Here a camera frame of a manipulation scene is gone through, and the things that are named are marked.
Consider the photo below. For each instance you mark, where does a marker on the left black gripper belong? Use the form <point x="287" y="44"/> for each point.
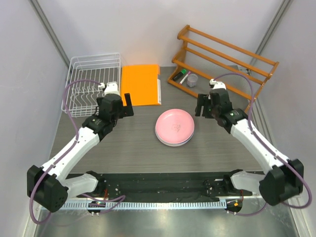
<point x="126" y="110"/>

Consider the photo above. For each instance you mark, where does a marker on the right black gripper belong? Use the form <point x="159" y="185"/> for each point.
<point x="203" y="100"/>

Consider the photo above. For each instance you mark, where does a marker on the pink plate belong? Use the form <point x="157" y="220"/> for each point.
<point x="174" y="126"/>

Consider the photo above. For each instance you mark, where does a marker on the blue plate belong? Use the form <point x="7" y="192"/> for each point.
<point x="160" y="139"/>

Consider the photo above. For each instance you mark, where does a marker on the yellow plate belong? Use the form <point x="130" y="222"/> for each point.
<point x="158" y="137"/>

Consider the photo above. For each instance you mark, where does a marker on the purple plate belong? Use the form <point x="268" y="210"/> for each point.
<point x="174" y="145"/>

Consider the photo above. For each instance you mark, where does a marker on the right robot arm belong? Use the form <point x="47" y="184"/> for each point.
<point x="281" y="178"/>

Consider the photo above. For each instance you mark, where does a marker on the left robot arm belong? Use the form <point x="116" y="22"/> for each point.
<point x="49" y="184"/>

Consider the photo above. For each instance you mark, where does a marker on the wooden shelf rack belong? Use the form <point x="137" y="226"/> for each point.
<point x="243" y="72"/>

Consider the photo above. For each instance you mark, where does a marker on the orange folder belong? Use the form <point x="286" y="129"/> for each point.
<point x="142" y="83"/>

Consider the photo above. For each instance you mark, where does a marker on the clear plastic cup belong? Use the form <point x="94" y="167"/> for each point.
<point x="192" y="80"/>

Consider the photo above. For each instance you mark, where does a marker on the pink white marker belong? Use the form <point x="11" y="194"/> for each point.
<point x="184" y="78"/>

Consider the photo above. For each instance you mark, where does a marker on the green highlighter marker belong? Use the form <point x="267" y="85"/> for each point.
<point x="179" y="74"/>

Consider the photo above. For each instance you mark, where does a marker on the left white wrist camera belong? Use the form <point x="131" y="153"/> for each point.
<point x="109" y="88"/>

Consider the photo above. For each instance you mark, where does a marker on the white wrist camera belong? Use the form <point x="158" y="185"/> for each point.
<point x="214" y="84"/>
<point x="109" y="88"/>

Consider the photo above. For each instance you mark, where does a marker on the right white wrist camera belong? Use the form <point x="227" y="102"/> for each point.
<point x="214" y="84"/>

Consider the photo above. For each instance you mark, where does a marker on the white wire dish rack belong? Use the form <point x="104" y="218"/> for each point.
<point x="86" y="72"/>

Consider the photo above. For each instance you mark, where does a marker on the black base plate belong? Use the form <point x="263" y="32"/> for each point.
<point x="167" y="187"/>

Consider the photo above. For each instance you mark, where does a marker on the slotted cable duct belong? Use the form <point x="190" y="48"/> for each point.
<point x="81" y="204"/>

